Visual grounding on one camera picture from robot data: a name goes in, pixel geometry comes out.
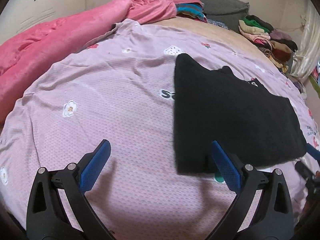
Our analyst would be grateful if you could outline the black printed t-shirt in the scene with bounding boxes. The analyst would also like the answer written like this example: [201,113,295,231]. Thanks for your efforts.
[174,54,306,174]

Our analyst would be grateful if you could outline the pile of folded clothes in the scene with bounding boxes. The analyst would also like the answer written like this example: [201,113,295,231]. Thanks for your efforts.
[238,15,298,74]

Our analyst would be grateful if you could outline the lilac strawberry print bedsheet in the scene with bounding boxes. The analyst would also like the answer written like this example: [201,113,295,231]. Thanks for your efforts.
[1,20,319,239]

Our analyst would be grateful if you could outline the cream satin curtain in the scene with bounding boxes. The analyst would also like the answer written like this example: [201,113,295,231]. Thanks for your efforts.
[291,0,320,82]

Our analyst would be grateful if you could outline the pink plush blanket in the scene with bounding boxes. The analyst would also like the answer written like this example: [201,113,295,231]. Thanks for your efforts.
[0,0,178,123]

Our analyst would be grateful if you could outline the beige mattress cover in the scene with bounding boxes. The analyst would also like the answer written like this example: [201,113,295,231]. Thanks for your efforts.
[153,17,274,67]

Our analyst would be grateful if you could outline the striped colourful folded cloth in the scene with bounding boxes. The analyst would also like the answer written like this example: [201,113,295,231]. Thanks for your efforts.
[176,3,207,22]

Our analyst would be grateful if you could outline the white wardrobe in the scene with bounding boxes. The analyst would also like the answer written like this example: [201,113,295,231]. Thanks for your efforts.
[1,0,111,43]

